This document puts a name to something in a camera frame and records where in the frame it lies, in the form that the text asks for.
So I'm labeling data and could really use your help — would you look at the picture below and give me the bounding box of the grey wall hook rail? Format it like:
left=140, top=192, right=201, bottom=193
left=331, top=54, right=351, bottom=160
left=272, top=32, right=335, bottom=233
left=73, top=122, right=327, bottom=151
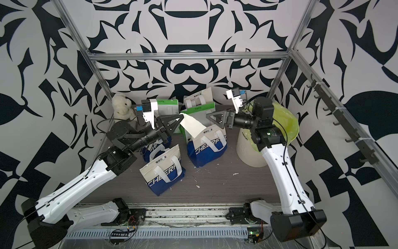
left=306, top=74, right=380, bottom=166

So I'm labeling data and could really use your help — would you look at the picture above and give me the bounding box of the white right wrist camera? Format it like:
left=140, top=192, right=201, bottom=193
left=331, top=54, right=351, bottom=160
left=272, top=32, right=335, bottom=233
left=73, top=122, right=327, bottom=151
left=226, top=88, right=246, bottom=114

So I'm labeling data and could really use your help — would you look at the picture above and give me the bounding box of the green plastic bin liner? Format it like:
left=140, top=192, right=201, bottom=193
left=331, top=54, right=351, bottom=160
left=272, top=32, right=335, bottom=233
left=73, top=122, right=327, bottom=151
left=241, top=100, right=299, bottom=153

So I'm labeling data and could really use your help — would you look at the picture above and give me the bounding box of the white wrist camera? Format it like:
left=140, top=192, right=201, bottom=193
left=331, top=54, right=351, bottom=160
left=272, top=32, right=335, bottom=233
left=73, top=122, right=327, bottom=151
left=136, top=99, right=159, bottom=129
left=226, top=88, right=246, bottom=114

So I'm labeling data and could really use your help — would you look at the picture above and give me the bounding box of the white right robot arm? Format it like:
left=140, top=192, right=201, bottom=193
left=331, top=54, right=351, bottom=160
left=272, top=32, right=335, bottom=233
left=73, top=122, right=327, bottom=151
left=206, top=97, right=327, bottom=242

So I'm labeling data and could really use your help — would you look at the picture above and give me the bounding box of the green white left takeout bag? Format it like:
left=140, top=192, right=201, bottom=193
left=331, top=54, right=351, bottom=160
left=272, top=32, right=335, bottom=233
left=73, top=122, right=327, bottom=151
left=154, top=99, right=179, bottom=117

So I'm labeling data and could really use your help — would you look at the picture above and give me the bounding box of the green white takeout bag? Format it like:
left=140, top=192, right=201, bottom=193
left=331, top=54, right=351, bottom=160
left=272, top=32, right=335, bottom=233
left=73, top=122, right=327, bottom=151
left=182, top=102, right=216, bottom=127
left=154, top=99, right=179, bottom=117

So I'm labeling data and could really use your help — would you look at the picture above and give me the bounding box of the blue white takeout bag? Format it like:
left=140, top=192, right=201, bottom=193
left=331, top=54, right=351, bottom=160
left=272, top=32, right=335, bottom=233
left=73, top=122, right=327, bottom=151
left=183, top=88, right=214, bottom=109
left=141, top=137, right=172, bottom=163
left=140, top=145, right=186, bottom=196
left=187, top=124, right=228, bottom=168

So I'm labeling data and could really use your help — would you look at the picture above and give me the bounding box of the blue white front takeout bag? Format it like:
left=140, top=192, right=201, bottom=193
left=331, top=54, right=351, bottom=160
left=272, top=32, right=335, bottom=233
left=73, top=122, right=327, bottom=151
left=140, top=145, right=186, bottom=196

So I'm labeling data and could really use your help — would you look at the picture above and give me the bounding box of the green white right takeout bag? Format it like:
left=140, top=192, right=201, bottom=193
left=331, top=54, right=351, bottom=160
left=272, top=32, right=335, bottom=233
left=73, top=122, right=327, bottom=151
left=182, top=102, right=216, bottom=127

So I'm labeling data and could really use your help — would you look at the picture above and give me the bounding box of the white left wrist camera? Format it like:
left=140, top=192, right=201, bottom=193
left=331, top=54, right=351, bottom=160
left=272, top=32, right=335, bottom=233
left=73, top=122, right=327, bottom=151
left=136, top=99, right=159, bottom=129

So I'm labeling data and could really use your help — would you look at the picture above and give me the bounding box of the white receipt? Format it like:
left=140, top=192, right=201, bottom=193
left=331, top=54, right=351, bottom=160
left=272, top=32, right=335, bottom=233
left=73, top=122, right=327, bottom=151
left=180, top=113, right=206, bottom=138

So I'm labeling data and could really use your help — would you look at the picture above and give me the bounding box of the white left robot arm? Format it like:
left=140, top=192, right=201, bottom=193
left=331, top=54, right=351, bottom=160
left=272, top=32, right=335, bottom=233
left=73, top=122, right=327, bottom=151
left=21, top=114, right=184, bottom=249

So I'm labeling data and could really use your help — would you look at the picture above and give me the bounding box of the white plush bear toy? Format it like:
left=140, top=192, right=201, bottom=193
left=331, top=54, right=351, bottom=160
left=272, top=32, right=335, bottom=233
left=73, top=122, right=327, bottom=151
left=112, top=93, right=136, bottom=122

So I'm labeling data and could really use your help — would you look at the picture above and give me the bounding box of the cream ribbed trash bin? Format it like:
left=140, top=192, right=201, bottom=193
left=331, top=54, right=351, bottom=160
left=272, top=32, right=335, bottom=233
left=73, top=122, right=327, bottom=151
left=236, top=128, right=267, bottom=168

